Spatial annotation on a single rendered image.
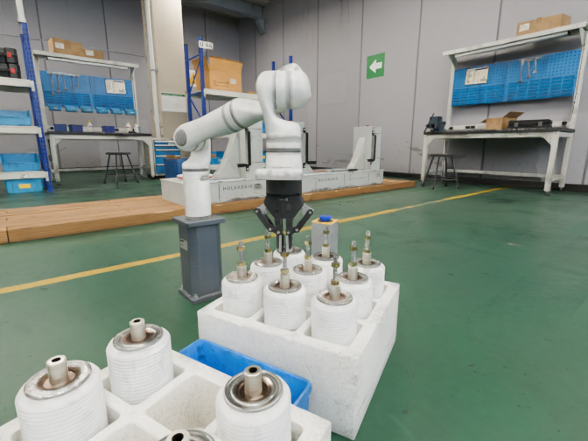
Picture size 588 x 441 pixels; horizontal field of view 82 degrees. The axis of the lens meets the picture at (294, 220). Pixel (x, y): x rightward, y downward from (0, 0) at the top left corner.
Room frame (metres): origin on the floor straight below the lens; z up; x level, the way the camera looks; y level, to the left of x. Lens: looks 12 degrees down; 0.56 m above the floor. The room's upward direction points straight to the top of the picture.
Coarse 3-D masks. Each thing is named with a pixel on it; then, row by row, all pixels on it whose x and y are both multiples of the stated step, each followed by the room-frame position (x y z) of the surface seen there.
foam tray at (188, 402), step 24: (192, 360) 0.53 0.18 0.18; (168, 384) 0.47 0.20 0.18; (192, 384) 0.50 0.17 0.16; (216, 384) 0.48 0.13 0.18; (120, 408) 0.42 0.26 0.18; (144, 408) 0.42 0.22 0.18; (168, 408) 0.45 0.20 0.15; (192, 408) 0.50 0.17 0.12; (0, 432) 0.38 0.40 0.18; (120, 432) 0.39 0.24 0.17; (144, 432) 0.39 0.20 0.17; (168, 432) 0.38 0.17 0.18; (216, 432) 0.38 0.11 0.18; (312, 432) 0.38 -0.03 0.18
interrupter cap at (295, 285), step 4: (276, 280) 0.73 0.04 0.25; (292, 280) 0.73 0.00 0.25; (296, 280) 0.73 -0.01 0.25; (268, 284) 0.70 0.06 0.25; (272, 284) 0.70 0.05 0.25; (276, 284) 0.71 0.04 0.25; (292, 284) 0.71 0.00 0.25; (296, 284) 0.70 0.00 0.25; (300, 284) 0.70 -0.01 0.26; (268, 288) 0.69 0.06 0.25; (272, 288) 0.68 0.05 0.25; (276, 288) 0.69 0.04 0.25; (280, 288) 0.69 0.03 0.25; (288, 288) 0.69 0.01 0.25; (292, 288) 0.68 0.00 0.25; (296, 288) 0.68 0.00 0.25; (300, 288) 0.69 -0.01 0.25; (276, 292) 0.67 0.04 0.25; (280, 292) 0.66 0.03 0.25; (284, 292) 0.66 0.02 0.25; (288, 292) 0.66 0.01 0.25; (292, 292) 0.67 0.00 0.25
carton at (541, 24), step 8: (552, 16) 4.29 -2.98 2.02; (560, 16) 4.23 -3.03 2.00; (568, 16) 4.32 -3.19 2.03; (520, 24) 4.55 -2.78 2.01; (528, 24) 4.47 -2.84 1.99; (536, 24) 4.41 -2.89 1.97; (544, 24) 4.34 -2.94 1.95; (552, 24) 4.27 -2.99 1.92; (560, 24) 4.21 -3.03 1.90; (568, 24) 4.34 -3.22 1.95; (520, 32) 4.54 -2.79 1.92; (528, 32) 4.46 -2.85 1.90
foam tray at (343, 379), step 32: (384, 288) 0.88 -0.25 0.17; (224, 320) 0.68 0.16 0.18; (256, 320) 0.69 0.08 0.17; (384, 320) 0.73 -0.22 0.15; (256, 352) 0.64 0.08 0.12; (288, 352) 0.61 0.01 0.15; (320, 352) 0.57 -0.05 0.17; (352, 352) 0.56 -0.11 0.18; (384, 352) 0.75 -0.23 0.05; (320, 384) 0.57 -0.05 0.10; (352, 384) 0.54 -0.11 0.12; (320, 416) 0.57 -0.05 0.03; (352, 416) 0.54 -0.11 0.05
